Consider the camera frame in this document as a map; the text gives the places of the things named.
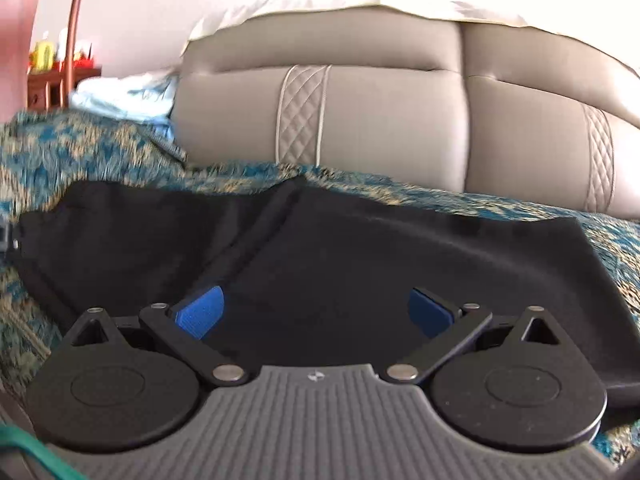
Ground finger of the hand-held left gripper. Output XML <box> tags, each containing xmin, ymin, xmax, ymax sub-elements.
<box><xmin>0</xmin><ymin>222</ymin><xmax>20</xmax><ymax>256</ymax></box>

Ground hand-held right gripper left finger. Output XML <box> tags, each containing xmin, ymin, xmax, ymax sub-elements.
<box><xmin>64</xmin><ymin>285</ymin><xmax>252</xmax><ymax>389</ymax></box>

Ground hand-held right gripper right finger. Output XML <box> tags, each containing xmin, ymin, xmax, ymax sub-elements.
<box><xmin>381</xmin><ymin>287</ymin><xmax>576</xmax><ymax>387</ymax></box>

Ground black pants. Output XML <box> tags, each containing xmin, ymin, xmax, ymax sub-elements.
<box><xmin>10</xmin><ymin>175</ymin><xmax>640</xmax><ymax>406</ymax></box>

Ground teal paisley blanket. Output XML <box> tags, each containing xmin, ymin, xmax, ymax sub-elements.
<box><xmin>0</xmin><ymin>110</ymin><xmax>640</xmax><ymax>466</ymax></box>

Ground wooden cabinet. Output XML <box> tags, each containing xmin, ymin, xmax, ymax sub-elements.
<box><xmin>26</xmin><ymin>65</ymin><xmax>103</xmax><ymax>108</ymax></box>

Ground dark striped cloth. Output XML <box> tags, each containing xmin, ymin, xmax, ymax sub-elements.
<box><xmin>147</xmin><ymin>127</ymin><xmax>188</xmax><ymax>162</ymax></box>

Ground light blue cloth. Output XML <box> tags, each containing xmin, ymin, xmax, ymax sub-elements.
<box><xmin>67</xmin><ymin>71</ymin><xmax>181</xmax><ymax>128</ymax></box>

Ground yellow bottle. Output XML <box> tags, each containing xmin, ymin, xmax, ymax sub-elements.
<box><xmin>30</xmin><ymin>40</ymin><xmax>56</xmax><ymax>71</ymax></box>

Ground beige leather headboard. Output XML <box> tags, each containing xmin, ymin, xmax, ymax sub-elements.
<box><xmin>170</xmin><ymin>10</ymin><xmax>640</xmax><ymax>221</ymax></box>

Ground brown curved wooden rod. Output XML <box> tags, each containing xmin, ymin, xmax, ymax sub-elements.
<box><xmin>59</xmin><ymin>0</ymin><xmax>108</xmax><ymax>108</ymax></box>

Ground white cloth cover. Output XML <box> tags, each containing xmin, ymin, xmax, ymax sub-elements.
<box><xmin>185</xmin><ymin>0</ymin><xmax>531</xmax><ymax>56</ymax></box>

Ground green cord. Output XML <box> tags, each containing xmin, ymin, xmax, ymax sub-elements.
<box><xmin>0</xmin><ymin>422</ymin><xmax>86</xmax><ymax>480</ymax></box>

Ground pink wooden post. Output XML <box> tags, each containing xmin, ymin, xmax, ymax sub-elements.
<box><xmin>0</xmin><ymin>0</ymin><xmax>48</xmax><ymax>123</ymax></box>

